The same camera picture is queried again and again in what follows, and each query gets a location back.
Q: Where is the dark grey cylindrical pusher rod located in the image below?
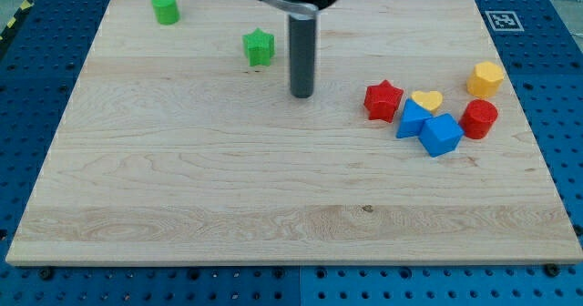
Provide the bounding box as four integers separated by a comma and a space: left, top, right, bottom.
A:
288, 15, 317, 98

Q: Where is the green star block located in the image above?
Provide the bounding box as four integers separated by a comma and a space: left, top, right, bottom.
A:
242, 28, 275, 66

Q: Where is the red star block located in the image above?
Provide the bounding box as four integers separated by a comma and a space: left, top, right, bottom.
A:
363, 80, 404, 123

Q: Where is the green cylinder block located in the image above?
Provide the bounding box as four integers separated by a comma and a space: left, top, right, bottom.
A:
151, 0, 179, 25

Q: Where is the blue triangle block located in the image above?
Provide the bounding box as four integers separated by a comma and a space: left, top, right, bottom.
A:
396, 98, 433, 138

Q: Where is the yellow heart block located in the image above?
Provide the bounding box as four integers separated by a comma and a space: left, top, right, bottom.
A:
410, 90, 444, 114

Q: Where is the light wooden board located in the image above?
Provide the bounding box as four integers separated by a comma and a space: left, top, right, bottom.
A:
6, 0, 582, 267

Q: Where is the blue cube block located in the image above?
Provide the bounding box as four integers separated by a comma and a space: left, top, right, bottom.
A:
418, 113, 464, 158

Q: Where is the yellow hexagon block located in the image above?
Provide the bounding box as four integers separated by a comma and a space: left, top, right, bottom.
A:
466, 61, 505, 98

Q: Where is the red cylinder block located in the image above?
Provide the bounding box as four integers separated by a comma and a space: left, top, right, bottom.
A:
459, 99, 498, 139

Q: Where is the white fiducial marker tag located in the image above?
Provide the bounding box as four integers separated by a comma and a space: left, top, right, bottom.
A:
485, 10, 524, 32

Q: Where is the yellow black hazard tape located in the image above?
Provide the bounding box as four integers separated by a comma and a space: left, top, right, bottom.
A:
1, 0, 35, 45

